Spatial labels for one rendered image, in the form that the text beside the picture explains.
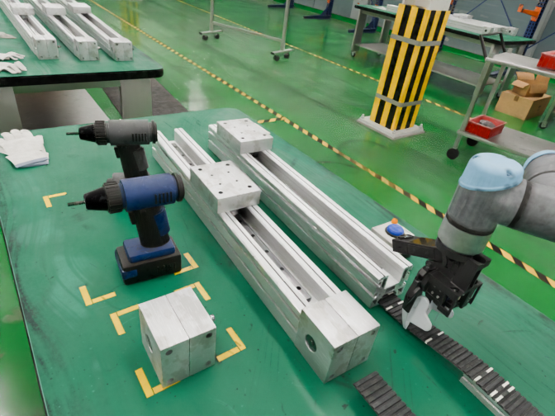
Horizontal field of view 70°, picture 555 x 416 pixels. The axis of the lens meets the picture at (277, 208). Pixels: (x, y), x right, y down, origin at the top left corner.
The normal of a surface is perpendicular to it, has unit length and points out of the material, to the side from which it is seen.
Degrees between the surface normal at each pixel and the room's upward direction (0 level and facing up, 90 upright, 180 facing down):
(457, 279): 90
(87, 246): 0
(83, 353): 0
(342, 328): 0
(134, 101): 90
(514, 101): 88
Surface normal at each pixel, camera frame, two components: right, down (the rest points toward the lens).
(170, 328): 0.12, -0.83
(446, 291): -0.84, 0.21
